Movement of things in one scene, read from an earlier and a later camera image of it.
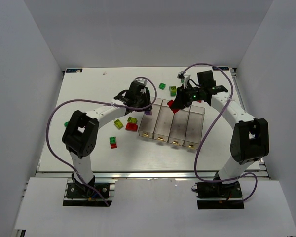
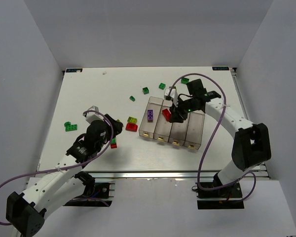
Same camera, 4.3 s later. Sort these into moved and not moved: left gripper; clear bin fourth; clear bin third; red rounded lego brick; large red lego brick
Moved: large red lego brick; left gripper
Not moved: clear bin third; red rounded lego brick; clear bin fourth
